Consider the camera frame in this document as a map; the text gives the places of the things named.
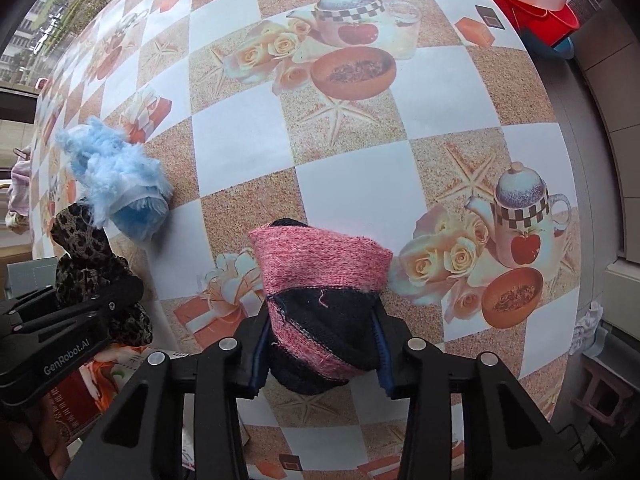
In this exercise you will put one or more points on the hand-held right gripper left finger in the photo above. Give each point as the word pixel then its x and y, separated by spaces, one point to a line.
pixel 257 360

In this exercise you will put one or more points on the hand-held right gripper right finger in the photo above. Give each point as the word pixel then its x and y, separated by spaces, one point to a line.
pixel 383 360

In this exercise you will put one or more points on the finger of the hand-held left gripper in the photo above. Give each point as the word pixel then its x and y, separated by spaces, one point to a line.
pixel 120 292

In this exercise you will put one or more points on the leopard print scrunchie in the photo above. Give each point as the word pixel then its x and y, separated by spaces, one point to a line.
pixel 80 245

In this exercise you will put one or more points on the pink and navy striped sock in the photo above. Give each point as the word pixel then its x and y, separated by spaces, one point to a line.
pixel 320 270

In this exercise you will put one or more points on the person's left hand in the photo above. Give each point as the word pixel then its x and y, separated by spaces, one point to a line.
pixel 45 445

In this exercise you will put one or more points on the floral printed tissue pack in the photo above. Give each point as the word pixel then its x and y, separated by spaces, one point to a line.
pixel 105 380

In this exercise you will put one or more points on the grey cardboard box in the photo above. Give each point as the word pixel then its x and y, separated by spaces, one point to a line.
pixel 30 272

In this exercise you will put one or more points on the light blue fluffy scrunchie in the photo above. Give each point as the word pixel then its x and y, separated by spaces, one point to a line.
pixel 125 180

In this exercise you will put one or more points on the pale purple hanging garment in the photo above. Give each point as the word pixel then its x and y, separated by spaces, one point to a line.
pixel 19 190

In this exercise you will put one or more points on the checkered printed tablecloth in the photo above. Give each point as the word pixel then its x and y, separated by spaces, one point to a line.
pixel 350 185

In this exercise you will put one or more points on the white crumpled cloth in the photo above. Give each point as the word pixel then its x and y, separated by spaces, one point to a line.
pixel 587 325

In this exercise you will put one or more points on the brown plastic stool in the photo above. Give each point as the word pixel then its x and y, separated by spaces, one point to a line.
pixel 600 392

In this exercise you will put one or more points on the blue plastic basin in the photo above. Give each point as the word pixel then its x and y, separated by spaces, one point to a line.
pixel 562 49

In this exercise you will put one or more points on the red plastic basin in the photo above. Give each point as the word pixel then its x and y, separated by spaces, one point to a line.
pixel 545 25

